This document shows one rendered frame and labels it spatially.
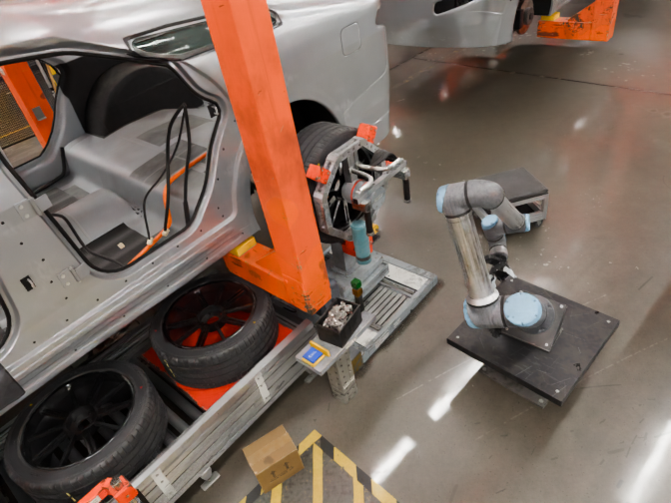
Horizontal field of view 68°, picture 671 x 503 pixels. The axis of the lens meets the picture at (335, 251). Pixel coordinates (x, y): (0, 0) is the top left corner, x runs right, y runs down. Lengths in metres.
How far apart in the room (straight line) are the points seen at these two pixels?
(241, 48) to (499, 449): 2.07
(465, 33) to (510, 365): 3.18
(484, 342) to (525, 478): 0.62
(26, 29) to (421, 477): 2.46
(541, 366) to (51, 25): 2.50
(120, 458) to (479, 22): 4.17
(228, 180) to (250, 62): 0.87
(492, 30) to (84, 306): 3.94
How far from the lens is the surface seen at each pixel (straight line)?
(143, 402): 2.52
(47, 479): 2.52
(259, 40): 1.90
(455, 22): 4.85
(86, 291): 2.39
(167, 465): 2.47
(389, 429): 2.69
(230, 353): 2.55
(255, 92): 1.91
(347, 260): 3.14
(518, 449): 2.66
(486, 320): 2.43
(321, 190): 2.58
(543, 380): 2.52
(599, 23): 5.73
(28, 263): 2.25
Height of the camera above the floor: 2.29
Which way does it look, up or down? 38 degrees down
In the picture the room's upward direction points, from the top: 11 degrees counter-clockwise
